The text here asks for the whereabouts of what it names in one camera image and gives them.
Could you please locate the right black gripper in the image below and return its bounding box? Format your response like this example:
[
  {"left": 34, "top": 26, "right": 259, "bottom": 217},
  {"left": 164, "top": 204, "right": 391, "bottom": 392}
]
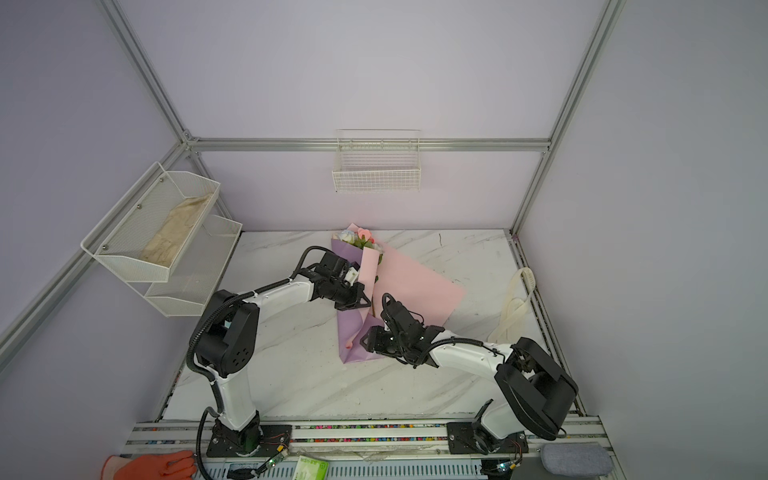
[{"left": 355, "top": 325, "right": 408, "bottom": 355}]

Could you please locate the purple pink wrapping paper sheet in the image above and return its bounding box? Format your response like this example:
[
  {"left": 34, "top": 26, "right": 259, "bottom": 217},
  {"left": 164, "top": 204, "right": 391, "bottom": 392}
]
[{"left": 331, "top": 230, "right": 466, "bottom": 364}]

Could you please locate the red pink fake rose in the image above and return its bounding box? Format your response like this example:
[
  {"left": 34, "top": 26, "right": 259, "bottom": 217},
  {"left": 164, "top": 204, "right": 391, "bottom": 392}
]
[{"left": 357, "top": 228, "right": 375, "bottom": 245}]

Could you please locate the white blue fake flower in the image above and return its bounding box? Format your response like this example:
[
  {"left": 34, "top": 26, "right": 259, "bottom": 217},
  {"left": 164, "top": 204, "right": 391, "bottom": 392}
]
[{"left": 338, "top": 230, "right": 357, "bottom": 244}]

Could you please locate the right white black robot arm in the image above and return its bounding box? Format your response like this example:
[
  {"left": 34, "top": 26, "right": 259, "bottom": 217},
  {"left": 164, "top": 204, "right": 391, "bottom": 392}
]
[{"left": 360, "top": 294, "right": 578, "bottom": 441}]

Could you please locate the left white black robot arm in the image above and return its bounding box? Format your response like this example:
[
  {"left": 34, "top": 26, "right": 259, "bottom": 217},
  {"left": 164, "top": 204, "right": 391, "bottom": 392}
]
[{"left": 185, "top": 246, "right": 372, "bottom": 433}]

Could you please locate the green white label card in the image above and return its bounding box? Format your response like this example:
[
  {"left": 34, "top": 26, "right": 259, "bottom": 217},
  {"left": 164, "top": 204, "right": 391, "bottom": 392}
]
[{"left": 292, "top": 456, "right": 330, "bottom": 480}]

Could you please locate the cream ribbon strip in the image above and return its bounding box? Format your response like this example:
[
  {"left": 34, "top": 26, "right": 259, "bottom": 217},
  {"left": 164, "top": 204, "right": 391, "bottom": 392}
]
[{"left": 488, "top": 267, "right": 536, "bottom": 344}]

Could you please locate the lower white mesh shelf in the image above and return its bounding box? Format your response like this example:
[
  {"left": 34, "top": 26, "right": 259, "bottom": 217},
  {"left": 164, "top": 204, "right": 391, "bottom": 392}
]
[{"left": 144, "top": 214, "right": 242, "bottom": 317}]

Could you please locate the white mesh shelf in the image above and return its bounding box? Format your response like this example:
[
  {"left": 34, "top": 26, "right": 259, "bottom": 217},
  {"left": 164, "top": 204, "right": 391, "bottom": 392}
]
[
  {"left": 80, "top": 163, "right": 220, "bottom": 283},
  {"left": 144, "top": 214, "right": 242, "bottom": 317}
]

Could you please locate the beige cloth in shelf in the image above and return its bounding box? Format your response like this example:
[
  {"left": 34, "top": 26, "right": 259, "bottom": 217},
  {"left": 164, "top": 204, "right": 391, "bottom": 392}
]
[{"left": 140, "top": 194, "right": 211, "bottom": 267}]

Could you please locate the upper white mesh shelf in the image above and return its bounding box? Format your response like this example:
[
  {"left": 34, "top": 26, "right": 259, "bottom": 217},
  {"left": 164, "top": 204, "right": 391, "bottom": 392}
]
[{"left": 80, "top": 163, "right": 220, "bottom": 283}]

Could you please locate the grey foam pad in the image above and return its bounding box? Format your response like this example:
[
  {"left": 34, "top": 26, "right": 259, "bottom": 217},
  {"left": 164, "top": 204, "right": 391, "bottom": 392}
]
[{"left": 540, "top": 443, "right": 614, "bottom": 478}]

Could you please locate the orange rubber glove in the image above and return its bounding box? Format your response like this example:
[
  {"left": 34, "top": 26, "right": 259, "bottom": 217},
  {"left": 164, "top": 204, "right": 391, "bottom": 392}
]
[{"left": 100, "top": 450, "right": 197, "bottom": 480}]

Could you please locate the white wire wall basket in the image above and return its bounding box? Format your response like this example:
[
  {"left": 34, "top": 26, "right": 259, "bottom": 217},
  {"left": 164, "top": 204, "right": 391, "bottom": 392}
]
[{"left": 332, "top": 129, "right": 422, "bottom": 194}]

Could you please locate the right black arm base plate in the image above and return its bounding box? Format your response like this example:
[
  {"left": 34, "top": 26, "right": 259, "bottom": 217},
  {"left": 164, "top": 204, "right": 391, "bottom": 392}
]
[{"left": 446, "top": 422, "right": 529, "bottom": 455}]

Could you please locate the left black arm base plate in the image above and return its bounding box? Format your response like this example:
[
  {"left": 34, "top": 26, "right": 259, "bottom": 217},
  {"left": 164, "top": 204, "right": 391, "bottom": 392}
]
[{"left": 206, "top": 420, "right": 293, "bottom": 458}]

